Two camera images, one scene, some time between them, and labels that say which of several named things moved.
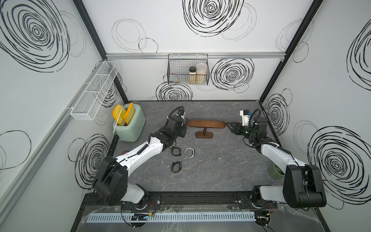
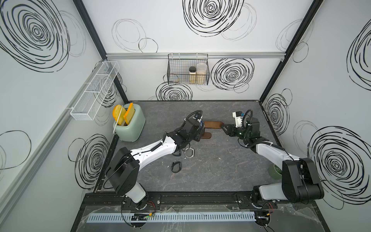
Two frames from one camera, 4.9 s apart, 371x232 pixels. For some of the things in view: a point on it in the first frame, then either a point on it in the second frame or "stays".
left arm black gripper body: (181, 132) -> (196, 136)
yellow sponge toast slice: (119, 113) stays
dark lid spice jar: (192, 75) stays
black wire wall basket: (188, 69) stays
